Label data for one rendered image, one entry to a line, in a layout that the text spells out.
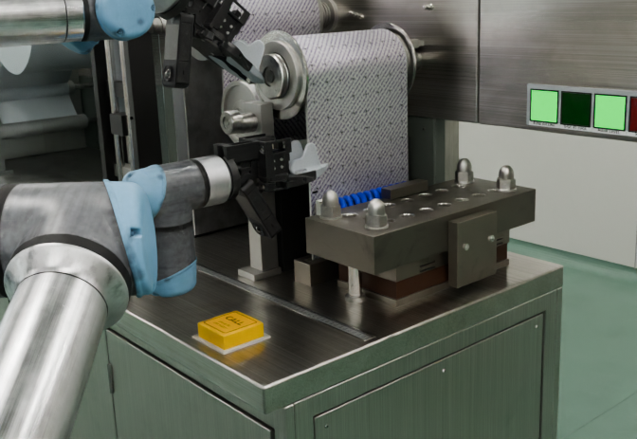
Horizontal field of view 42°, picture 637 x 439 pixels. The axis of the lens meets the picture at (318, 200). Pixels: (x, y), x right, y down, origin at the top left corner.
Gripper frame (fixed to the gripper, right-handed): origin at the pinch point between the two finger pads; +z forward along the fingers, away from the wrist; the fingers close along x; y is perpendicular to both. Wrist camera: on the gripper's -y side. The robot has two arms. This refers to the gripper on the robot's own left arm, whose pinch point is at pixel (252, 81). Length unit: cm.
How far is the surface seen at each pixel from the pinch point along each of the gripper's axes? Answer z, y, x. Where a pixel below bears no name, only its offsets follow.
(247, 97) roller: 5.7, -0.1, 7.8
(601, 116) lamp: 32, 18, -43
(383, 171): 28.1, 0.0, -8.5
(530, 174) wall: 261, 108, 135
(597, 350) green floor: 225, 23, 44
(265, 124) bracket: 5.8, -4.8, -1.1
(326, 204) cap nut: 13.4, -13.4, -15.6
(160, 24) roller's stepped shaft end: -9.0, 4.7, 21.7
